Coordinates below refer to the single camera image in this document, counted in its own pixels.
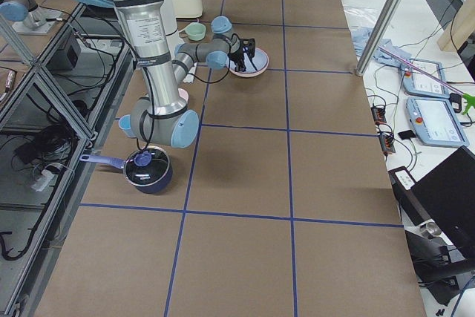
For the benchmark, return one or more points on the clear plastic bag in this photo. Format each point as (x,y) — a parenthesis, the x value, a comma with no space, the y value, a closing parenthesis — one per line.
(359,17)

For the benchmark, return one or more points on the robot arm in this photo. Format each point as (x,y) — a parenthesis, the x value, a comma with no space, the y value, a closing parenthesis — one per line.
(163,116)
(25,11)

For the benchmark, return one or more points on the green bowl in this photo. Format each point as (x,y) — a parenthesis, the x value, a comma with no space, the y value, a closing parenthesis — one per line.
(194,31)

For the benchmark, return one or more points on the light blue cup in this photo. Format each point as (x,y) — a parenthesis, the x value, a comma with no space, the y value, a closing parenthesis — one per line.
(124,124)

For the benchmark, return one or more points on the black laptop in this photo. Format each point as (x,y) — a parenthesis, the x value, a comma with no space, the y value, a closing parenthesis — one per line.
(444,195)

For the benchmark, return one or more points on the aluminium frame post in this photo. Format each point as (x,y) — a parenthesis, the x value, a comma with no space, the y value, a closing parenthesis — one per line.
(382,24)

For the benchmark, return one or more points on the pink plate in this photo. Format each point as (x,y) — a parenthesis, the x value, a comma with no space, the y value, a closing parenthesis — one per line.
(247,74)

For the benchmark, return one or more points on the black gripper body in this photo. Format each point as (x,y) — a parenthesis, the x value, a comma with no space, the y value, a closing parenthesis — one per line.
(237,53)

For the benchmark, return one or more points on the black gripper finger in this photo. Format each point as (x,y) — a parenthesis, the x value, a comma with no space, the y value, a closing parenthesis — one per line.
(241,67)

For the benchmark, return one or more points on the blue plate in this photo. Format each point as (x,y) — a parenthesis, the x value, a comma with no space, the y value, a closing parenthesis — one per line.
(260,60)

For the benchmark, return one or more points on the dark blue pot with lid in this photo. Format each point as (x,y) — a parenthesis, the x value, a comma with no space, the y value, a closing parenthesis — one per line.
(149,171)

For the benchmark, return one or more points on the pink bowl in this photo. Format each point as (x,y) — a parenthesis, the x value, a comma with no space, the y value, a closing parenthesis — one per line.
(183,94)

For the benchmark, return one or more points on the teach pendant tablet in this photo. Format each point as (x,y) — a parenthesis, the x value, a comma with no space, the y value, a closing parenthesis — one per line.
(417,84)
(434,122)

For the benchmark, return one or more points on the grabber stick green tip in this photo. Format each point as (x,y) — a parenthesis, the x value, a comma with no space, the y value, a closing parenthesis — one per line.
(469,99)

